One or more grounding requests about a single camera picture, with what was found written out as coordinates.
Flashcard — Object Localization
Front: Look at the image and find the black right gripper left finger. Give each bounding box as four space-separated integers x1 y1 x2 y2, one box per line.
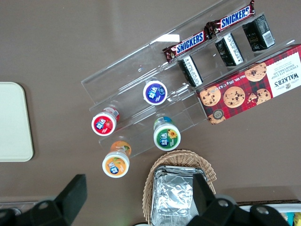
14 174 88 226

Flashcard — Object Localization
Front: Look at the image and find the blue lid gum jar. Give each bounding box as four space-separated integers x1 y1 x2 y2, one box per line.
143 79 168 105

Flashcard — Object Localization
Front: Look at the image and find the light tan wicker basket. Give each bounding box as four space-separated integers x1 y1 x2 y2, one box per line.
143 149 216 226

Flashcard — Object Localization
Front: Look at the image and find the red lid gum jar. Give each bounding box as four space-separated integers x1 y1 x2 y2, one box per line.
91 107 120 137

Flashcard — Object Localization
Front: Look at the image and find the orange lid gum jar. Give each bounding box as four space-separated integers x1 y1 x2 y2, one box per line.
102 140 132 178

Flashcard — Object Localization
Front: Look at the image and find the Snickers chocolate bar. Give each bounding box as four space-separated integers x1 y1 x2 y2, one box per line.
204 0 256 38
162 30 214 63

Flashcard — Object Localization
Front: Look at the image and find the small black box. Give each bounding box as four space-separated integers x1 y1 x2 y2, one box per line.
242 14 276 52
215 32 244 67
177 55 204 88

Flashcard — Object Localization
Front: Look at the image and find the red tartan cookie box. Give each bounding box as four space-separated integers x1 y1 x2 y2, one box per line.
195 44 301 125

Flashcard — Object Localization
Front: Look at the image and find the beige rectangular tray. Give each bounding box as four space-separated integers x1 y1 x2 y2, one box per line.
0 81 34 162

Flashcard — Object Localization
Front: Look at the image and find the white rectangular snack tray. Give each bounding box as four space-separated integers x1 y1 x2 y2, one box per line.
236 199 301 226

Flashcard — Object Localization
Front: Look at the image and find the green lid gum jar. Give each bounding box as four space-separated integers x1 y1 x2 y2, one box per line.
153 117 181 151

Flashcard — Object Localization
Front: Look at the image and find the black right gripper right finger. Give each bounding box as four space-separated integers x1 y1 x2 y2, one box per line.
188 173 290 226

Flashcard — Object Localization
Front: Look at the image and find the clear acrylic stepped stand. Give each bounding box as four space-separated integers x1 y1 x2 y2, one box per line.
80 0 297 159

